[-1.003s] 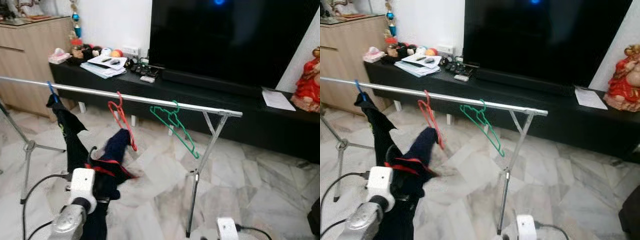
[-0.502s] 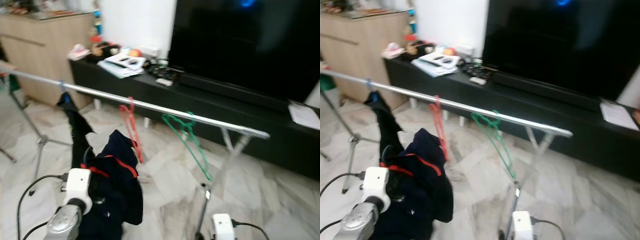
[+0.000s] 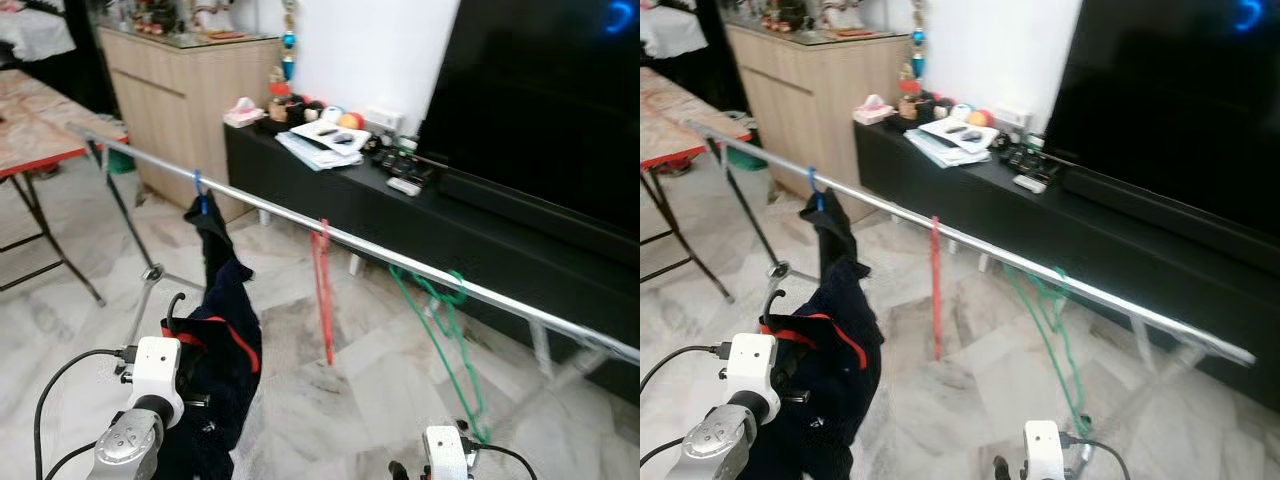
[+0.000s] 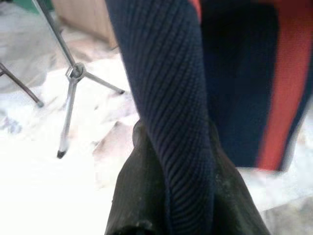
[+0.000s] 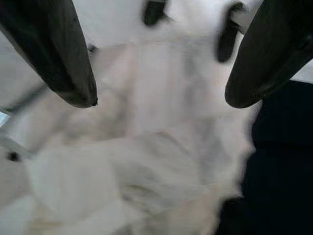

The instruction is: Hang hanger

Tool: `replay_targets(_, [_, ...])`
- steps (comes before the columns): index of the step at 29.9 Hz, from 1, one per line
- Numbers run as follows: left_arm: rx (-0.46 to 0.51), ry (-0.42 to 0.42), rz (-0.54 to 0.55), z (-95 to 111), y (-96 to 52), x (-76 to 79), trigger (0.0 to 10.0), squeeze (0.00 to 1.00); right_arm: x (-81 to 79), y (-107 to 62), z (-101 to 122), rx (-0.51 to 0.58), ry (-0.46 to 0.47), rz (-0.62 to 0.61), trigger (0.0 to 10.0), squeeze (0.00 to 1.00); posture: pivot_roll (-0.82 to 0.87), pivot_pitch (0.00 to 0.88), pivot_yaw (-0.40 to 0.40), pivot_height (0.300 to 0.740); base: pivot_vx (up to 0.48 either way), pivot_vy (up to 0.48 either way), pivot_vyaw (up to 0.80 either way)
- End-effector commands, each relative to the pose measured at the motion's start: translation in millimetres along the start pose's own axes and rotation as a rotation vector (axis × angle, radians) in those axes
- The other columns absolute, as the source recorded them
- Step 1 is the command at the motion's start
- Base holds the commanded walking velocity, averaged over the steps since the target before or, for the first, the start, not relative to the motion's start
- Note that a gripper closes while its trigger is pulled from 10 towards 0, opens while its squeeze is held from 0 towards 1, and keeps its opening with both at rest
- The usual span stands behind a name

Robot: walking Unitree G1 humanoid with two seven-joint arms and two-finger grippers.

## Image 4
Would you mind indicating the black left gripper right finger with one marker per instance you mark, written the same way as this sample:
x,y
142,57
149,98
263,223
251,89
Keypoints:
x,y
234,200

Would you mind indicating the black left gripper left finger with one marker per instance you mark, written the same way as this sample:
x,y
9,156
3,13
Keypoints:
x,y
137,186

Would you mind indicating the dark shirt red collar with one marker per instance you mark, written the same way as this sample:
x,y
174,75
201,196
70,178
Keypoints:
x,y
185,85

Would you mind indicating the light wooden cabinet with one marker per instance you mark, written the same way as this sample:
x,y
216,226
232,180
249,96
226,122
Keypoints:
x,y
88,19

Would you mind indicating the green plastic basin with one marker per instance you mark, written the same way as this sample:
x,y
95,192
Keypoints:
x,y
31,6

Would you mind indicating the silver metal clothes rack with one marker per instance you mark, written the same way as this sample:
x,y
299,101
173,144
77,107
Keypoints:
x,y
71,73

